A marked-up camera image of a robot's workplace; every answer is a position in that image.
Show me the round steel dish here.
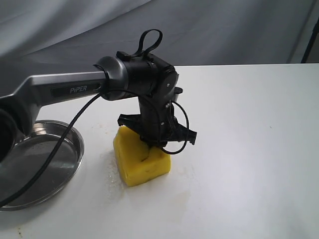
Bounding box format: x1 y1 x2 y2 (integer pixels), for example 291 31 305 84
0 119 84 212

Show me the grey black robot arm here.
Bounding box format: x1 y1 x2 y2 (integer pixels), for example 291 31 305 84
0 32 197 158

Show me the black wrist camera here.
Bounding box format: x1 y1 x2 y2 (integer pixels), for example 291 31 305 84
172 87 183 102

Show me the grey backdrop cloth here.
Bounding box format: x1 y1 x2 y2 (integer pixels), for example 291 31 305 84
0 0 319 65

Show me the black stand pole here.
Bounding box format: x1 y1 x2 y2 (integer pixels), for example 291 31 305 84
301 21 319 64

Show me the yellow sponge block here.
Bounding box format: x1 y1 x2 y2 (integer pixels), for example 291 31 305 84
113 126 171 187

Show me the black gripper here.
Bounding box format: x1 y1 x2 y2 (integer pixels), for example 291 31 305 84
117 96 197 147

